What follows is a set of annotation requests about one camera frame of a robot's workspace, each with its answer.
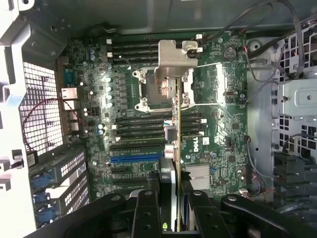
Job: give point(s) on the black plastic disk bay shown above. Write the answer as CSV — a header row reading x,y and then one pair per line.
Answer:
x,y
294,173

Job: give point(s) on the blue expansion slot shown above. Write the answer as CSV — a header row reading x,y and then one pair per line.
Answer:
x,y
133,159

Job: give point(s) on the open black PC case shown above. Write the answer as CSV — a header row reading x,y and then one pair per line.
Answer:
x,y
15,62

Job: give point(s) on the silver finned chipset heatsink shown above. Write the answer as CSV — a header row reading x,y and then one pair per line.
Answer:
x,y
200,173

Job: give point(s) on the metal socket cover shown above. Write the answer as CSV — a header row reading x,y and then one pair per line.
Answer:
x,y
221,72

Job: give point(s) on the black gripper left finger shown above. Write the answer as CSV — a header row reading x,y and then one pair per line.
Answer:
x,y
146,213

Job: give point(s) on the silver perforated drive cage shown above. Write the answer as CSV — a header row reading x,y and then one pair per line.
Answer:
x,y
297,99

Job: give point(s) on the blue slot retainer clip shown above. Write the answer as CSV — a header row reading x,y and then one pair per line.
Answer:
x,y
42,181
45,214
42,198

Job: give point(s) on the coin cell battery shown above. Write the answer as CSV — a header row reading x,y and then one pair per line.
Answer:
x,y
229,52

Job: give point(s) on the thin metal locking lever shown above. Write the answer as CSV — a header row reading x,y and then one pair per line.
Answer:
x,y
206,65
209,105

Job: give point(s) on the green Dell motherboard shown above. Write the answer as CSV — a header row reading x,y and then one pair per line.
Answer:
x,y
223,148

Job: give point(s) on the CPU socket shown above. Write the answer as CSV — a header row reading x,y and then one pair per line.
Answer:
x,y
151,89

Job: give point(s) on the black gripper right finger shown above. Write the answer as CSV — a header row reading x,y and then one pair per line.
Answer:
x,y
208,213

